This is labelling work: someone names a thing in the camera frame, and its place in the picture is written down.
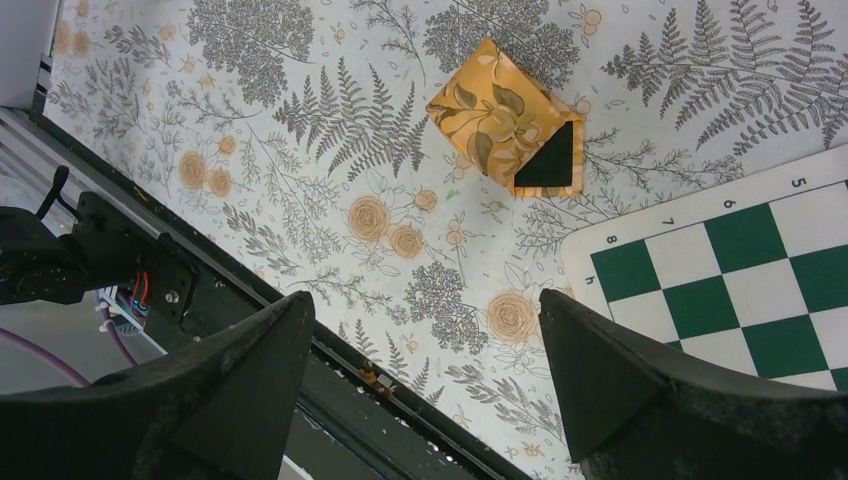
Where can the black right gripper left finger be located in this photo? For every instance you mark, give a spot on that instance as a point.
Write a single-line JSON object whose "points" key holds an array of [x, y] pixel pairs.
{"points": [[219, 408]]}

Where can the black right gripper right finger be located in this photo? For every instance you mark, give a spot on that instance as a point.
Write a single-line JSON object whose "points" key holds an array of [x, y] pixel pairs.
{"points": [[634, 408]]}

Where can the yellow patterned tie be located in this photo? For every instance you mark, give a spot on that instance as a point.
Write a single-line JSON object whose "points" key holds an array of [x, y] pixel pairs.
{"points": [[510, 127]]}

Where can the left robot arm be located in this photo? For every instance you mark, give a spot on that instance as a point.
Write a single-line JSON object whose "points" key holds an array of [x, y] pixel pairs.
{"points": [[37, 265]]}

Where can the green white chessboard mat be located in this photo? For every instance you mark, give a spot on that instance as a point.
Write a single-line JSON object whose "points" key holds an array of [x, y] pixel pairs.
{"points": [[750, 275]]}

